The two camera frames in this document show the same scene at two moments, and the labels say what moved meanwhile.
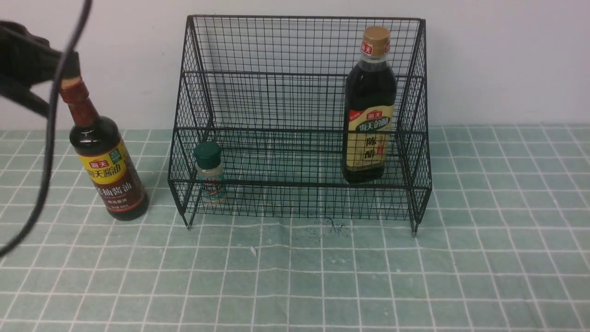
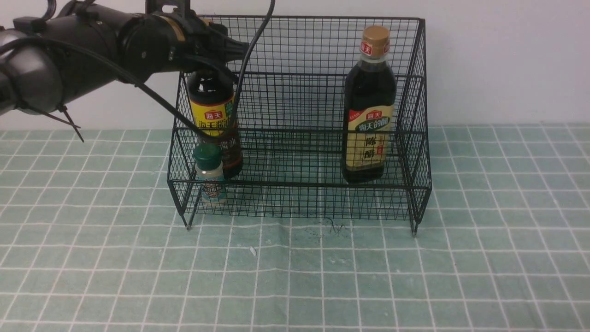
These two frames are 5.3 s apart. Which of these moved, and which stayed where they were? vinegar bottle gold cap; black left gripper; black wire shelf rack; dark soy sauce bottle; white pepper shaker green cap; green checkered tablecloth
Moved: dark soy sauce bottle; black left gripper
Stayed: white pepper shaker green cap; green checkered tablecloth; vinegar bottle gold cap; black wire shelf rack
